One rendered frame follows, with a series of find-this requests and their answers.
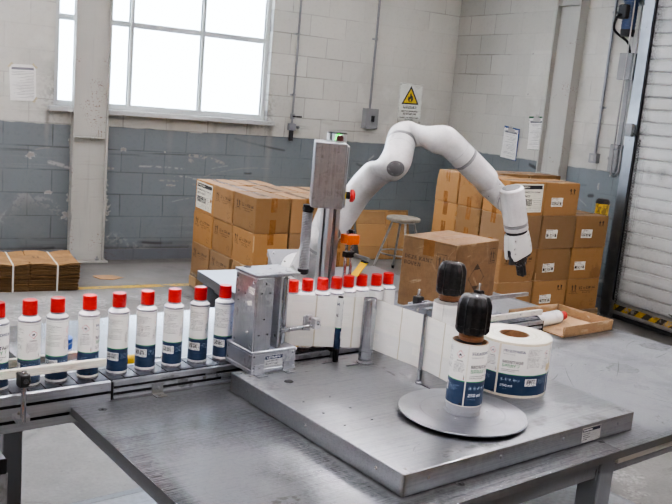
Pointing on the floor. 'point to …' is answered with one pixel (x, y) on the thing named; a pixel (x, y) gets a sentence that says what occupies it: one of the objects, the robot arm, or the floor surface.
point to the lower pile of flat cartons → (38, 271)
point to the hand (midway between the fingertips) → (521, 270)
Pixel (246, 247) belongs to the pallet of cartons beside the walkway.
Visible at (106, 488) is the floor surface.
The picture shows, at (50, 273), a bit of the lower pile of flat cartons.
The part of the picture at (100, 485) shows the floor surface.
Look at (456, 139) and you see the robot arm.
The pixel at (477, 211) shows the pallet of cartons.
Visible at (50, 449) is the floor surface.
